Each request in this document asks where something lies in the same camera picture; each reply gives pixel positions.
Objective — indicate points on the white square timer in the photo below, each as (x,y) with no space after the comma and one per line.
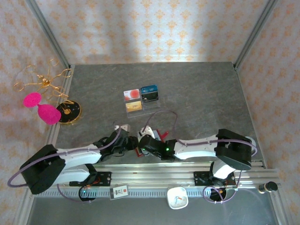
(178,198)

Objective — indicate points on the clear acrylic card stand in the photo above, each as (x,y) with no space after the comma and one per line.
(143,110)

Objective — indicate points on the blue credit card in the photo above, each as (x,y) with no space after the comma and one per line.
(149,89)

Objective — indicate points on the black gold round disc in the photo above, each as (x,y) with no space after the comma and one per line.
(71,112)

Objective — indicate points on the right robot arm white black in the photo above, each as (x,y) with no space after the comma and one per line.
(194,150)

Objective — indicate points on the pink hourglass shaped ornament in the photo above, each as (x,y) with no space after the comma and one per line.
(48,113)

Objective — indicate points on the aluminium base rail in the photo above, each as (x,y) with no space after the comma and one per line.
(152,174)

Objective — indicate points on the gold credit card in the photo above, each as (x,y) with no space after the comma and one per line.
(134,106)

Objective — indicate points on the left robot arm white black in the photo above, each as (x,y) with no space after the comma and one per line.
(77,158)

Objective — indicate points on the white label tag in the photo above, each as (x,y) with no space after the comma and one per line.
(119,192)

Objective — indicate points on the aluminium frame post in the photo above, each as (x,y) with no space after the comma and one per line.
(47,30)
(255,30)

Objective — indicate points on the white card with red circle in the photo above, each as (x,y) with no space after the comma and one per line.
(132,95)

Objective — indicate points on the black credit card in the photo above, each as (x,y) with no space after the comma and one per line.
(150,97)

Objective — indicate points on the black knob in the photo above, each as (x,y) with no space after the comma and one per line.
(269,187)

